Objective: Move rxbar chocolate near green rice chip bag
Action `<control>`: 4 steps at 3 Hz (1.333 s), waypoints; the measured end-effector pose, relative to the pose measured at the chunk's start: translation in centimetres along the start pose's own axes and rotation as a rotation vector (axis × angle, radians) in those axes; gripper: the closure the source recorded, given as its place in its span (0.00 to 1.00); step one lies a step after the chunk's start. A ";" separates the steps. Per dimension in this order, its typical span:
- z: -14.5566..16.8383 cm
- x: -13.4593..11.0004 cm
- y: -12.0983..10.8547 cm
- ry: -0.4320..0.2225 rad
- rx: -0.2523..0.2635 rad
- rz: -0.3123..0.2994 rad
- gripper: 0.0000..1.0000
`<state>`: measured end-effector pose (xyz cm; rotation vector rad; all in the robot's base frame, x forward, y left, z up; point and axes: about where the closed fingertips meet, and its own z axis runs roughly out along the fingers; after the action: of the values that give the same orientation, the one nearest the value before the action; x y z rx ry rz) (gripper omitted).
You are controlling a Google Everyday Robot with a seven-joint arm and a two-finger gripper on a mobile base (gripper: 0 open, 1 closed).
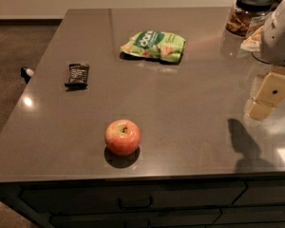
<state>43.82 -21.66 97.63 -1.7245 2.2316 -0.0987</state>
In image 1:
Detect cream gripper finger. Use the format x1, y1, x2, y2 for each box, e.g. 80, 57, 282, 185
247, 67, 285, 121

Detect dark cabinet drawers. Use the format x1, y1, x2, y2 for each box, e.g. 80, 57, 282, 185
0, 180, 285, 228

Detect glass jar with black lid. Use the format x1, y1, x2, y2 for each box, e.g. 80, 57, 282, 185
226, 0, 273, 37

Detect small black and white object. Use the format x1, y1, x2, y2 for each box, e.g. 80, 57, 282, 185
21, 66, 34, 83

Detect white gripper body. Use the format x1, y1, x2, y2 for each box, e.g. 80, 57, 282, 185
260, 0, 285, 66

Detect green rice chip bag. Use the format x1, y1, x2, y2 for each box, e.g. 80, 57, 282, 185
121, 30, 185, 64

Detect black rxbar chocolate bar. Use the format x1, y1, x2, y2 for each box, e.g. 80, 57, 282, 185
65, 64, 89, 88

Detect red apple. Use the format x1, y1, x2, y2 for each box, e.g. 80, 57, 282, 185
104, 120, 141, 156

